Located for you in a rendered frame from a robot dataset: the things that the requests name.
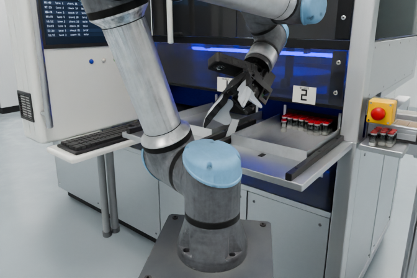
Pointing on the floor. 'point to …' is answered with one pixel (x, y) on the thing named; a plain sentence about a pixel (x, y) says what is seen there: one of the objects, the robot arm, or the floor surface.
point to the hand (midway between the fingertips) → (218, 116)
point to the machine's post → (354, 113)
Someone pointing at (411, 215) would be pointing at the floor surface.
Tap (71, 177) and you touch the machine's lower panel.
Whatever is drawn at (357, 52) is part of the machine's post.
